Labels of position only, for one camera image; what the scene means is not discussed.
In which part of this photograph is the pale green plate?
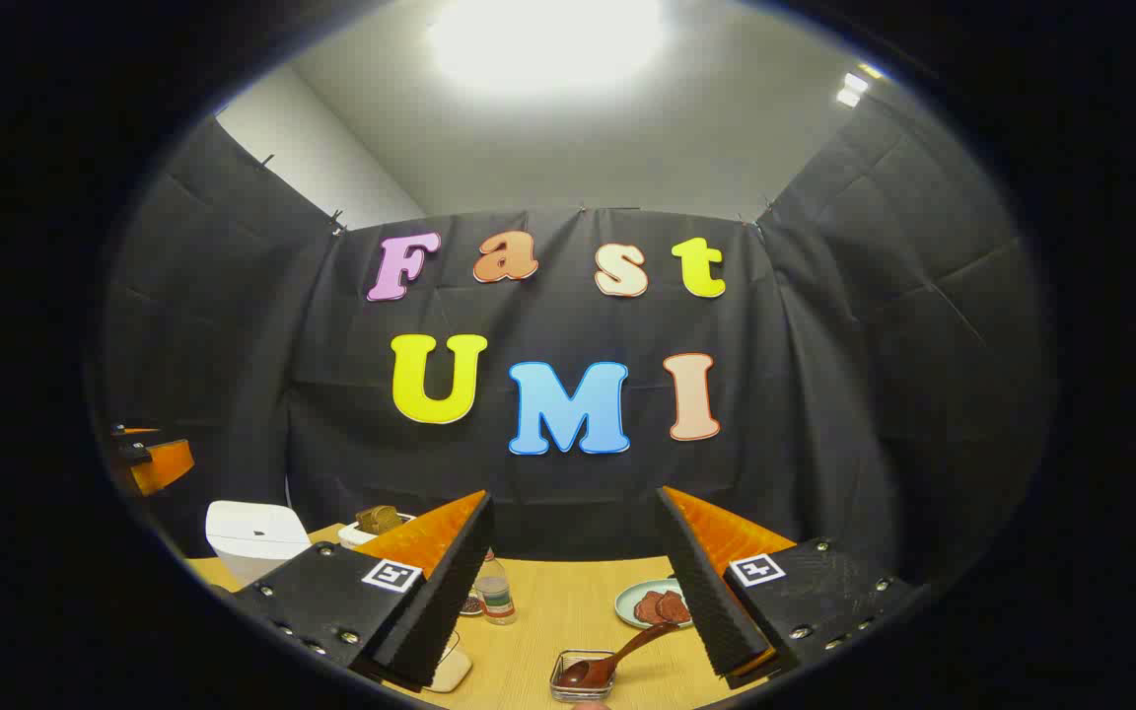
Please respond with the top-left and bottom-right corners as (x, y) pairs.
(614, 578), (695, 630)

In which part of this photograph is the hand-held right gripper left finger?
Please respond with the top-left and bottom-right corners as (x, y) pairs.
(233, 490), (495, 691)

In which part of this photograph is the white toaster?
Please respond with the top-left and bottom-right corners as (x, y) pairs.
(338, 511), (418, 549)

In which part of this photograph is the clear plastic bottle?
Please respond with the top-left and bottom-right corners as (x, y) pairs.
(474, 549), (517, 626)

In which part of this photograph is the brown wooden spoon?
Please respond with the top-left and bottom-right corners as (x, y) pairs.
(558, 621), (679, 689)

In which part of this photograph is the white rice cooker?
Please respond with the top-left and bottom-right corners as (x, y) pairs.
(205, 501), (313, 588)

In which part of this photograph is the small ceiling light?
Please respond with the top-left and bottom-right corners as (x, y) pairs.
(836, 64), (885, 107)

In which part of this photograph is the clear glass tray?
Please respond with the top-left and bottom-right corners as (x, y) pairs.
(425, 631), (473, 693)

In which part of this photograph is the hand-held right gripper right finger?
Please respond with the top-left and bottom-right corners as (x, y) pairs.
(655, 485), (924, 691)

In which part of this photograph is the ceiling light panel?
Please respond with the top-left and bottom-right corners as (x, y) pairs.
(430, 0), (668, 95)

